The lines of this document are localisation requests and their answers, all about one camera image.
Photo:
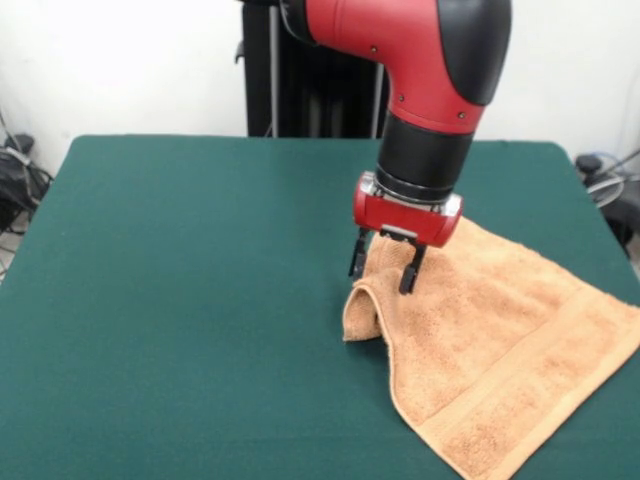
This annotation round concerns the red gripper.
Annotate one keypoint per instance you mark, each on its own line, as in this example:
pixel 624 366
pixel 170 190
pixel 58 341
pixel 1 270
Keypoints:
pixel 405 220

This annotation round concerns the orange terry towel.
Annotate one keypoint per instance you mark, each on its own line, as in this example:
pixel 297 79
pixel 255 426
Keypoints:
pixel 500 340

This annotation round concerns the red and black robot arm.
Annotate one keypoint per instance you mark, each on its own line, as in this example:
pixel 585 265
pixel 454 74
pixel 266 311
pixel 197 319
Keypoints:
pixel 425 60

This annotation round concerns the dark green table cloth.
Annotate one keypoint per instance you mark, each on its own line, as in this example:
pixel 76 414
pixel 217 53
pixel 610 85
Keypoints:
pixel 150 300

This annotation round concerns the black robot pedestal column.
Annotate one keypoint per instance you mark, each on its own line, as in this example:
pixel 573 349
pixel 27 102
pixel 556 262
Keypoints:
pixel 280 80

